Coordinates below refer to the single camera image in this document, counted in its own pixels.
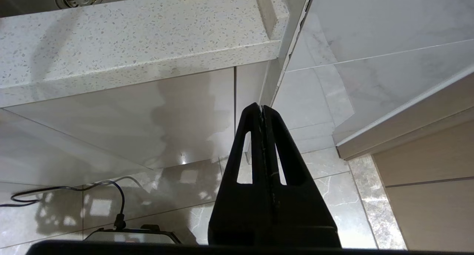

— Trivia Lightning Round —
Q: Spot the grey device with black rim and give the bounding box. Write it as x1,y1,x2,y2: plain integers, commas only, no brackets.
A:
84,225,182,245

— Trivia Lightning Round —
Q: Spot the thin black power cable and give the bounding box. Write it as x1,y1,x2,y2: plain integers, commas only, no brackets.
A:
0,181,126,229

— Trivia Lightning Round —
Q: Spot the narrow white cabinet panel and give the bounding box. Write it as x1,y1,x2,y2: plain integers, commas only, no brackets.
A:
235,62,270,163

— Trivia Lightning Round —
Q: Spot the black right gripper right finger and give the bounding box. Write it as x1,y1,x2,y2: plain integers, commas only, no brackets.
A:
264,106,337,228

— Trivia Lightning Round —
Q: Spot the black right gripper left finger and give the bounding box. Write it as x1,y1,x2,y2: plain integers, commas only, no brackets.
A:
208,103,276,228

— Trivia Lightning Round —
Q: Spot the light wood cabinet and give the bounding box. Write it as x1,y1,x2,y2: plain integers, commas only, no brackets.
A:
336,64,474,252

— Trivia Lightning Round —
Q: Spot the stainless steel sink basin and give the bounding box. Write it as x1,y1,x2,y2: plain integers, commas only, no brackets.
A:
0,0,176,18

